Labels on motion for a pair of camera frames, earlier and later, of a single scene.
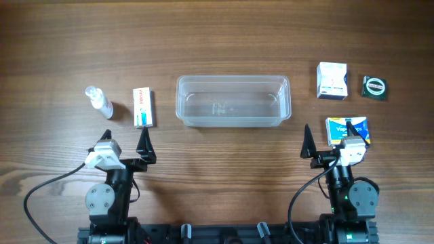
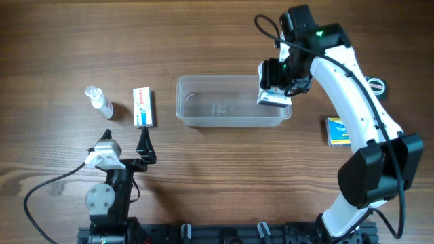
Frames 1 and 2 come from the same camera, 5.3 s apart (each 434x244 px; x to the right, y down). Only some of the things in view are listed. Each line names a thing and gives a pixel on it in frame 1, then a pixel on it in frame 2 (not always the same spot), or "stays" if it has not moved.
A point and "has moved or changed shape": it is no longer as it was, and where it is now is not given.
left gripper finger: [107, 134] stays
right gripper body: [327, 159] → [270, 74]
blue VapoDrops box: [337, 129] stays
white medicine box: [331, 80] has moved or changed shape
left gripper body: [129, 163] stays
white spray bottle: [100, 102] stays
